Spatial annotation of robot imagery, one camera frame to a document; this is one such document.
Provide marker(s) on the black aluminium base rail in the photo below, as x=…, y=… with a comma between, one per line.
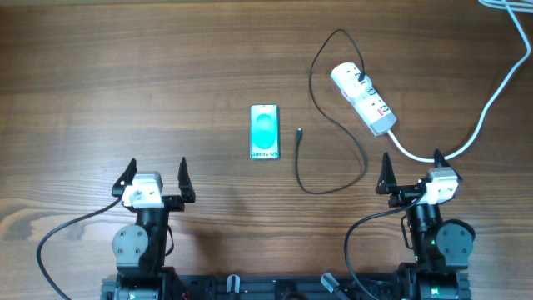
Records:
x=375, y=285

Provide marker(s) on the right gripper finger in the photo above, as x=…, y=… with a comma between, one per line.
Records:
x=440, y=162
x=387, y=181

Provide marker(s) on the white USB charger adapter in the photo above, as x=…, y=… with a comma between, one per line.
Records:
x=352, y=89

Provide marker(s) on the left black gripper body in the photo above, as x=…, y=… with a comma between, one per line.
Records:
x=171, y=204

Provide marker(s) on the turquoise screen smartphone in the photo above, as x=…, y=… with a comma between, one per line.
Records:
x=264, y=132

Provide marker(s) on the white power strip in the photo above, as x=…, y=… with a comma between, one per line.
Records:
x=371, y=108

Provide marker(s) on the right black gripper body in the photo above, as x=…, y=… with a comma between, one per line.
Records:
x=405, y=196

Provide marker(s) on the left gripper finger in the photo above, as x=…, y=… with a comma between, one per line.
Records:
x=184, y=183
x=125, y=179

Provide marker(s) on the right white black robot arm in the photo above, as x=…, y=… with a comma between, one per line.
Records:
x=441, y=247

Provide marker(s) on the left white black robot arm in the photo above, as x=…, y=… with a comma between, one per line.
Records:
x=140, y=249

